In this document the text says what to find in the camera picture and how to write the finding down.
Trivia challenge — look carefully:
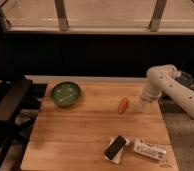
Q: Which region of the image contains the white printed package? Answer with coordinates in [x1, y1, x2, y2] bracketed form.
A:
[133, 139, 166, 161]

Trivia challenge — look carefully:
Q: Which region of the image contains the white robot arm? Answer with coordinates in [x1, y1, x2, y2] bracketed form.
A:
[140, 64, 194, 119]

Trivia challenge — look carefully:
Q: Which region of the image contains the green bowl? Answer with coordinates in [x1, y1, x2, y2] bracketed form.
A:
[50, 82, 81, 107]

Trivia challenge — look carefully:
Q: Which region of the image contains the orange carrot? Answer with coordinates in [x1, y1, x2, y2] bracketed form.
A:
[118, 97, 129, 114]

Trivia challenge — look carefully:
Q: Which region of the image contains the white card under phone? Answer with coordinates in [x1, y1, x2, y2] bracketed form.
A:
[105, 137, 130, 165]

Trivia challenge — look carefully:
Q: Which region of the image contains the black office chair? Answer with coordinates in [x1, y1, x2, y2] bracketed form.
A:
[0, 76, 48, 171]

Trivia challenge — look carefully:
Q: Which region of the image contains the black smartphone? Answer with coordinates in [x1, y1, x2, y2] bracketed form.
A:
[104, 135, 126, 160]

